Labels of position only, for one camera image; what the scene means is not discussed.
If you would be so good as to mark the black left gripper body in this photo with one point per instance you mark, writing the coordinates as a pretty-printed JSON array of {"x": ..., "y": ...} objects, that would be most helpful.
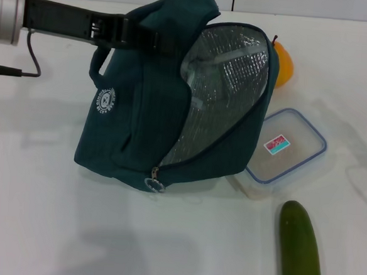
[{"x": 59, "y": 20}]

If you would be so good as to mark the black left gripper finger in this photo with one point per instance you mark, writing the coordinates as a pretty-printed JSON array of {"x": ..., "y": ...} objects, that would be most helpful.
[{"x": 140, "y": 38}]

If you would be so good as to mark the dark teal insulated lunch bag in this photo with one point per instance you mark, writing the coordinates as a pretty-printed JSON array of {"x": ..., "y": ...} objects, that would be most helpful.
[{"x": 140, "y": 125}]

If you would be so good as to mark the clear blue-rimmed plastic container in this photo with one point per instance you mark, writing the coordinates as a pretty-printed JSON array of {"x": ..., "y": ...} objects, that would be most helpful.
[{"x": 295, "y": 164}]

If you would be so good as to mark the green cucumber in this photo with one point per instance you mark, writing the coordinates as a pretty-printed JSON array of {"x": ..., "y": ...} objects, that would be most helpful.
[{"x": 301, "y": 256}]

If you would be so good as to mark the orange yellow pear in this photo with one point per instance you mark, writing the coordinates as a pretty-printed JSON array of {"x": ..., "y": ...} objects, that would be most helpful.
[{"x": 284, "y": 69}]

